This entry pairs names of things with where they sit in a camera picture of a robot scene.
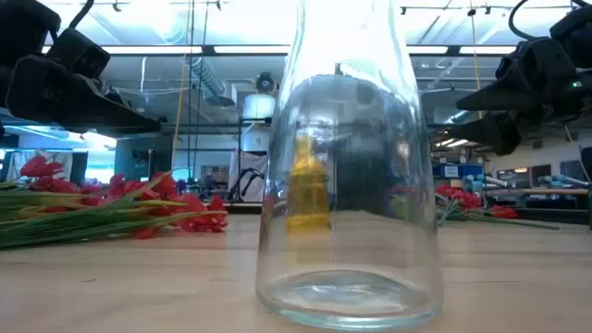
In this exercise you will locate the yellow glass vase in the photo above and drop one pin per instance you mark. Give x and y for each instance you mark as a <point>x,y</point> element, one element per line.
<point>307,194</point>

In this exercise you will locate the blue storage bins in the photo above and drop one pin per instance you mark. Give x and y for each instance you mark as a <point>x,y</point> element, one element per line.
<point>472,170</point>

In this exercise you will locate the clear glass vase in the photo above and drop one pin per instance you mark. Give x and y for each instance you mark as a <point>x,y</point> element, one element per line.
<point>347,296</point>

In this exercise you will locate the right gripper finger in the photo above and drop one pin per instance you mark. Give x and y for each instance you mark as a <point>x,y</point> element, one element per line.
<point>495,134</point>
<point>485,102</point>

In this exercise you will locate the white cylinder tank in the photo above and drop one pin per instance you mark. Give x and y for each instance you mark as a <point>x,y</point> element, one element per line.
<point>259,106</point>

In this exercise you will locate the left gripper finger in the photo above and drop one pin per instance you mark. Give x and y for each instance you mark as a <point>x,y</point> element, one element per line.
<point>115,127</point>
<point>46,88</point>

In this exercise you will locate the black rack with white cover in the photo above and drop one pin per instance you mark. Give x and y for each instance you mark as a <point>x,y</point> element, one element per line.
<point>250,176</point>

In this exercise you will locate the wooden workbench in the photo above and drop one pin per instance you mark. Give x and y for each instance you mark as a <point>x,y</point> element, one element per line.
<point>555,191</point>

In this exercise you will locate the leaf patterned cloth panel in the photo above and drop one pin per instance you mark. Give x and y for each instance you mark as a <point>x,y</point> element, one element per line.
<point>13,166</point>

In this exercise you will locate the silver spiral air duct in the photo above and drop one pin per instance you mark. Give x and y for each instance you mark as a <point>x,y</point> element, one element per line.
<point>205,76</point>

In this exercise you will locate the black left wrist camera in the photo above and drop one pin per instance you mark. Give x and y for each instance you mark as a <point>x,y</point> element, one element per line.
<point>78,53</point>

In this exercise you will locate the black hanging spotlight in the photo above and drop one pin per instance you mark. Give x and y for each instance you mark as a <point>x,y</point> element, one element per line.
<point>266,83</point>

